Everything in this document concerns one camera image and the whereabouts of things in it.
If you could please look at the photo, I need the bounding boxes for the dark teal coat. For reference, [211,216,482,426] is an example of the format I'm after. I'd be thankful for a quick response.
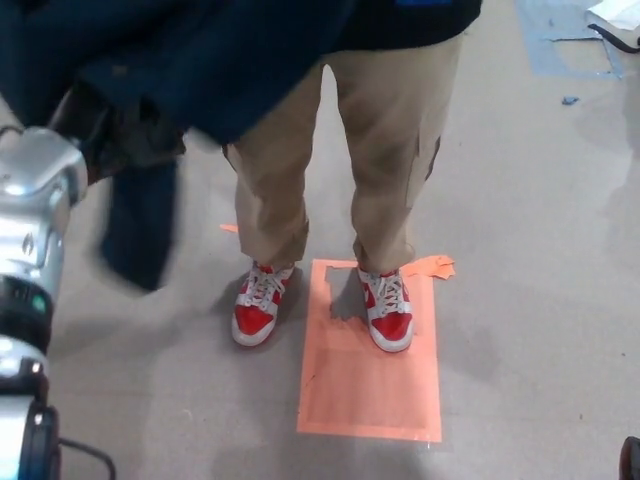
[0,0,359,294]

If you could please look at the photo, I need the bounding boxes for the red and white sneaker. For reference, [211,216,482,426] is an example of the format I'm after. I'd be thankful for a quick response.
[230,259,296,348]
[357,266,416,353]

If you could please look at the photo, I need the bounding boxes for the khaki trousers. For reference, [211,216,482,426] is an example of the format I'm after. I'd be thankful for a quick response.
[222,32,464,274]

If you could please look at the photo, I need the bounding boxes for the large crumpled orange tape scrap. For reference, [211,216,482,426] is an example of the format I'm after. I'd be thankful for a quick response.
[403,253,458,283]

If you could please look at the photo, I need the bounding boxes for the orange floor mat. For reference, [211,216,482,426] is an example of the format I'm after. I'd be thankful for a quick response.
[296,258,444,444]

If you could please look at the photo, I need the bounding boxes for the black knit sweater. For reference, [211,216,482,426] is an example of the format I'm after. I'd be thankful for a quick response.
[339,0,469,52]

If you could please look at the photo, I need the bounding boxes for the white paper sheet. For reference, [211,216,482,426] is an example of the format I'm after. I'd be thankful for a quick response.
[583,0,640,33]

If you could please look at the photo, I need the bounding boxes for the grey-blue floor tape frame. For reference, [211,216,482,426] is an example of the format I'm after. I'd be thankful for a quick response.
[517,0,626,79]

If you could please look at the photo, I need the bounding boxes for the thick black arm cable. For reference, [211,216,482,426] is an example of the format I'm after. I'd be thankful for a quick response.
[58,437,117,480]

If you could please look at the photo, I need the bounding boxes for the black floor cable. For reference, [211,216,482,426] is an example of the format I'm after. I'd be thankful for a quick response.
[588,23,640,53]

